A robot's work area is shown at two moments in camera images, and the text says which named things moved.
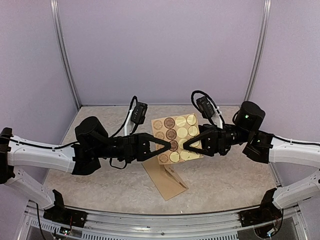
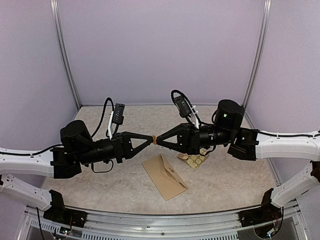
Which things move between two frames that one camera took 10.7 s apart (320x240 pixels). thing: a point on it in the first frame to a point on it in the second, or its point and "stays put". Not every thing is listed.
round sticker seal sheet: (176, 130) to (195, 160)
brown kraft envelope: (167, 182) stays put
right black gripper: (213, 140) to (188, 139)
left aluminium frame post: (55, 8) stays put
